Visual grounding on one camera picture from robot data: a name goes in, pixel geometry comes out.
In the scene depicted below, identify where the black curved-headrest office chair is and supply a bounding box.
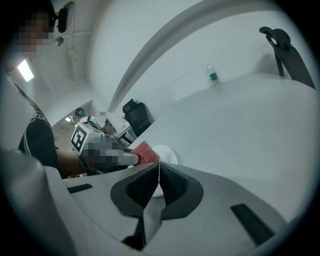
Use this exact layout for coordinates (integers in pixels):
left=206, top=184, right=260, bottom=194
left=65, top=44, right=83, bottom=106
left=258, top=26, right=318, bottom=90

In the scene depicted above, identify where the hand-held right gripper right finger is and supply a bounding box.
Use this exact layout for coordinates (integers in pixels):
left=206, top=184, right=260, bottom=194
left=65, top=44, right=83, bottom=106
left=142, top=162, right=289, bottom=256

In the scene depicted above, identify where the long ceiling light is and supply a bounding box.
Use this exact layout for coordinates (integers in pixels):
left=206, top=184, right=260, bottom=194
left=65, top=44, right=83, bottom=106
left=16, top=58, right=35, bottom=83

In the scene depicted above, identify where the grey wall rail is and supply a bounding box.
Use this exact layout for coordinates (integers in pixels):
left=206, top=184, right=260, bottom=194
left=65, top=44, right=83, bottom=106
left=107, top=0, right=253, bottom=114

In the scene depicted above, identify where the clear plastic water bottle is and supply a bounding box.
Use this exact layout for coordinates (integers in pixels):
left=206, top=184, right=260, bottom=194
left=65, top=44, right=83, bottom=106
left=205, top=64, right=221, bottom=88

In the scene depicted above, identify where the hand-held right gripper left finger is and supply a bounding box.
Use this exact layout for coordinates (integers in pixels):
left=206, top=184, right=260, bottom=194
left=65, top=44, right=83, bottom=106
left=62, top=162, right=161, bottom=251

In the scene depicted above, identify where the red square object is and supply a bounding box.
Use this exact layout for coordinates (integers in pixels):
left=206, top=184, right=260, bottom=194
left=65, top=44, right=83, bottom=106
left=130, top=140, right=161, bottom=168

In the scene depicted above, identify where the white plate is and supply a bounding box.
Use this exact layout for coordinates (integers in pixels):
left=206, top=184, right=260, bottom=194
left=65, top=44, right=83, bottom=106
left=151, top=144, right=179, bottom=199

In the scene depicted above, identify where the person's black printed shirt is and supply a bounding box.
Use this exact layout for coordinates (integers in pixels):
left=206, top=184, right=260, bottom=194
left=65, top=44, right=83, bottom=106
left=17, top=83, right=67, bottom=180

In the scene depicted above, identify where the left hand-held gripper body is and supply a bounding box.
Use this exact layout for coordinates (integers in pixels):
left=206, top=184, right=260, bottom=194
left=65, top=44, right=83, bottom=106
left=70, top=121, right=131, bottom=175

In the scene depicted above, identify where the black mesh office chair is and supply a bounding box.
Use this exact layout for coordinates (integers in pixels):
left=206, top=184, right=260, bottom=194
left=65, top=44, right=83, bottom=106
left=121, top=98, right=154, bottom=138

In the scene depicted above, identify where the black head-worn camera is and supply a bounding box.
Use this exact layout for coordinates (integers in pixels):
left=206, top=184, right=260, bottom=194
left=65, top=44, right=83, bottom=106
left=56, top=6, right=69, bottom=34

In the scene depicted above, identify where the person's left forearm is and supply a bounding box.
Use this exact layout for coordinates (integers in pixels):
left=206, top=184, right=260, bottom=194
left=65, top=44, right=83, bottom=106
left=56, top=148, right=85, bottom=177

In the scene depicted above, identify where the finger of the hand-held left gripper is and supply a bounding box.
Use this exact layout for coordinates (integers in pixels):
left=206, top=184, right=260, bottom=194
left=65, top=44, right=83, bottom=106
left=122, top=147, right=141, bottom=167

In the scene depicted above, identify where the person's head and neck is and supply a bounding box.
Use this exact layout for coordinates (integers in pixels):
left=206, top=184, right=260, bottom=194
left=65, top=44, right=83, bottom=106
left=4, top=0, right=57, bottom=73

